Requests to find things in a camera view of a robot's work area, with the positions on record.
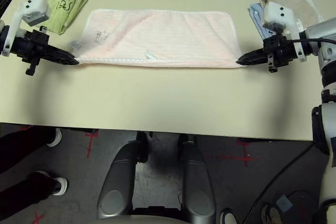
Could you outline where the beige folded towel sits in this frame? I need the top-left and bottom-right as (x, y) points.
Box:
(259, 0), (328, 32)

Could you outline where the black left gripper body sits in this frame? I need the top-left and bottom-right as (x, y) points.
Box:
(12, 26), (50, 76)

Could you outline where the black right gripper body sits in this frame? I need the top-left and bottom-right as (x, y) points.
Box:
(264, 36), (299, 74)

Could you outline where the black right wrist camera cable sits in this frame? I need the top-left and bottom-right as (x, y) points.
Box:
(241, 37), (336, 223)

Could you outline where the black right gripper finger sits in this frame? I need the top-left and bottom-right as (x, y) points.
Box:
(237, 47), (266, 63)
(237, 56), (266, 66)

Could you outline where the pink striped towel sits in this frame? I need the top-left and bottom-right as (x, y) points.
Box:
(68, 8), (244, 69)

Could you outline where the black table foot bar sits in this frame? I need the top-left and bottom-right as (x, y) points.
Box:
(237, 137), (314, 145)

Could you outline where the pale shoe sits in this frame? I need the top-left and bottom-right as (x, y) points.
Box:
(219, 208), (239, 224)

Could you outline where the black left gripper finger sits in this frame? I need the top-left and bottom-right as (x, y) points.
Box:
(46, 52), (79, 66)
(46, 43), (79, 63)

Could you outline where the grey right robot leg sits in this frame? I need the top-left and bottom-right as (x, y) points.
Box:
(178, 134), (216, 223)

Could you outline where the blue square tag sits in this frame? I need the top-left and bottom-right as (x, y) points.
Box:
(276, 195), (292, 209)

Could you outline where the white bystander shoe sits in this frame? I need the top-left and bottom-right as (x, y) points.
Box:
(34, 170), (68, 197)
(47, 129), (63, 148)

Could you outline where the green folded towel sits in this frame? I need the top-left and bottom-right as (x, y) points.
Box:
(34, 0), (90, 35)

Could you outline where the red tape cross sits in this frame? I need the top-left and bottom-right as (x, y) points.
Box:
(204, 140), (256, 167)
(84, 132), (100, 158)

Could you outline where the brown shoe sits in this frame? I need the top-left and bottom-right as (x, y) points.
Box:
(261, 204), (284, 224)

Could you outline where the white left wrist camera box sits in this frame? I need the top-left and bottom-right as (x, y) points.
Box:
(1, 0), (51, 57)

